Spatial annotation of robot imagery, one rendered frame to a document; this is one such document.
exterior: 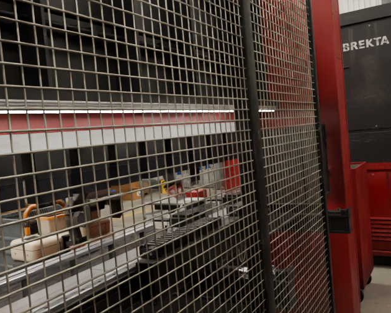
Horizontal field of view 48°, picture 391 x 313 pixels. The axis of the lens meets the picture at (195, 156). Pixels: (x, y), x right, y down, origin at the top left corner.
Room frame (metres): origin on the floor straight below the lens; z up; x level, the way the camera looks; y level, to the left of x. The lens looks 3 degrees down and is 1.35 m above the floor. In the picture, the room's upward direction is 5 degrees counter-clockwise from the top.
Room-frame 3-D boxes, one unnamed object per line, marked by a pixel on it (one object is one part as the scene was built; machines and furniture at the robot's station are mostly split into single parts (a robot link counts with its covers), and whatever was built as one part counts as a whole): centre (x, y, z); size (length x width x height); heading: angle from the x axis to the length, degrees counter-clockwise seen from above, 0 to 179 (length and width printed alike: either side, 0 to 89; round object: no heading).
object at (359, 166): (3.45, -1.03, 0.50); 0.50 x 0.50 x 1.00; 60
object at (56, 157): (1.48, 0.51, 1.26); 0.15 x 0.09 x 0.17; 150
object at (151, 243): (1.46, 0.06, 1.02); 0.44 x 0.06 x 0.04; 150
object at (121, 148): (1.83, 0.31, 1.26); 0.15 x 0.09 x 0.17; 150
